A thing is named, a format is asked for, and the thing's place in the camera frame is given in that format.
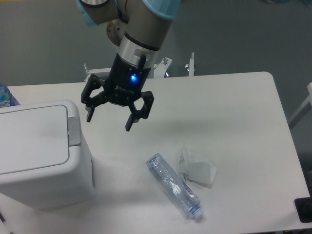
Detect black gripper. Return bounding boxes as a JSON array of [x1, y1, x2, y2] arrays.
[[81, 54, 154, 132]]

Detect white push-lid trash can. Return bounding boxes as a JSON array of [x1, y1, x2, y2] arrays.
[[0, 100, 95, 209]]

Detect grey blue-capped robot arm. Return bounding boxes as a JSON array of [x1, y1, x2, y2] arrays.
[[76, 0, 182, 131]]

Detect clear empty plastic bottle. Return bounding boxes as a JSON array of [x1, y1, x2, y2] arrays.
[[146, 153, 203, 220]]

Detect blue labelled bottle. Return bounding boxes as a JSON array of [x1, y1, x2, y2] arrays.
[[0, 83, 20, 108]]

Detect crumpled white paper wrapper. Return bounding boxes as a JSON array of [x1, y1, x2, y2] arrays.
[[178, 148, 217, 188]]

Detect white furniture leg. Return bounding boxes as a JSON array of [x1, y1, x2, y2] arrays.
[[288, 82, 312, 129]]

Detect black device at table edge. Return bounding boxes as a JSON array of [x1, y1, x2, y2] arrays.
[[294, 197, 312, 223]]

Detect white pedestal base frame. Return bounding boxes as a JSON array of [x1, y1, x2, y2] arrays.
[[84, 52, 196, 82]]

